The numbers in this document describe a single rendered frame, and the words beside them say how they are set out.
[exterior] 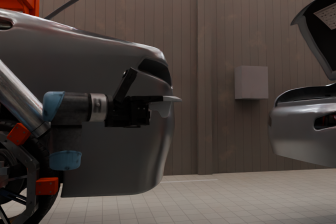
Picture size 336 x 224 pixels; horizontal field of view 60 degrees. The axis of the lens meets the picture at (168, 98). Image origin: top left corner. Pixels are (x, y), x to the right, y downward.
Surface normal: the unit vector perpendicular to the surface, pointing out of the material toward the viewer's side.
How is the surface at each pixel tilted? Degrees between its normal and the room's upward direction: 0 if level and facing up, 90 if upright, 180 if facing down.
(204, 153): 90
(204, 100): 90
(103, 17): 90
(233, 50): 90
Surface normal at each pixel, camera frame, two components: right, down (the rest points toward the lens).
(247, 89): 0.22, -0.07
